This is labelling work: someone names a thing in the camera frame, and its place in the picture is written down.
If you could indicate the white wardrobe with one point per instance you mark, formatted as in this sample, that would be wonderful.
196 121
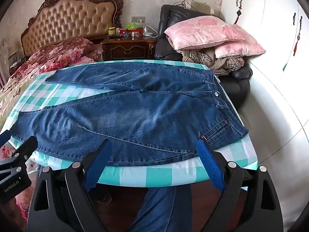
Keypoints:
265 17

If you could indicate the black leather armchair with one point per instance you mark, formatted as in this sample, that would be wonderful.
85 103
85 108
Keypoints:
166 19

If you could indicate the white wall socket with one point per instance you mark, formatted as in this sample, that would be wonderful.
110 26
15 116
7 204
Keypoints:
138 19

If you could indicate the plaid blanket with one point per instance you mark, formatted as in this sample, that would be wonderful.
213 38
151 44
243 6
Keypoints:
200 58

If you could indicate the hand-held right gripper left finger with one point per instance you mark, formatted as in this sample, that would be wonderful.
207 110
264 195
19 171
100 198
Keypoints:
99 165

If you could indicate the red tassel ornament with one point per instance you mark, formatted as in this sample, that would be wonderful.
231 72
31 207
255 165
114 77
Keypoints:
296 46
238 13

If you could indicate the red floral quilt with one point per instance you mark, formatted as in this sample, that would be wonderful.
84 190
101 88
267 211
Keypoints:
60 53

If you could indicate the large pink pillow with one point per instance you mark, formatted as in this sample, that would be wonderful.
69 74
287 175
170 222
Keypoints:
205 31

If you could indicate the green checkered tablecloth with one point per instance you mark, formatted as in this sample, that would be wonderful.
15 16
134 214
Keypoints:
157 174

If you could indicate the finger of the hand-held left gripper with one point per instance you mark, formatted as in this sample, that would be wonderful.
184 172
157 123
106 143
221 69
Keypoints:
26 148
4 139

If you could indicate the small pink pillow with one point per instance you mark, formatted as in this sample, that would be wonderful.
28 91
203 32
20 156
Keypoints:
239 49

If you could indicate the red box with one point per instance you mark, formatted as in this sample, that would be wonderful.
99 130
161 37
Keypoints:
123 31

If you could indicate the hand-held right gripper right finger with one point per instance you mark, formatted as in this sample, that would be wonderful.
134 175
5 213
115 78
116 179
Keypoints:
210 165

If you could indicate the green plastic bag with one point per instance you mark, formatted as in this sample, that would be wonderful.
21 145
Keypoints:
131 25

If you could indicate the dark wooden nightstand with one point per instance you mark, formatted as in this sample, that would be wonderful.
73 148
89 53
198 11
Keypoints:
130 49

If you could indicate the tufted carved wooden headboard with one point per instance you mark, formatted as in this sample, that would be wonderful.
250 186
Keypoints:
72 17

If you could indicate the yellow jar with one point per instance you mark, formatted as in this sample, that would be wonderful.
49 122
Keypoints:
111 31

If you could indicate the blue denim pants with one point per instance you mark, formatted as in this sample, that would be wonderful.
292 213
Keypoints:
132 116

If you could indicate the beige cushion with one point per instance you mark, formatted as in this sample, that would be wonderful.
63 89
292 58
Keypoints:
202 6

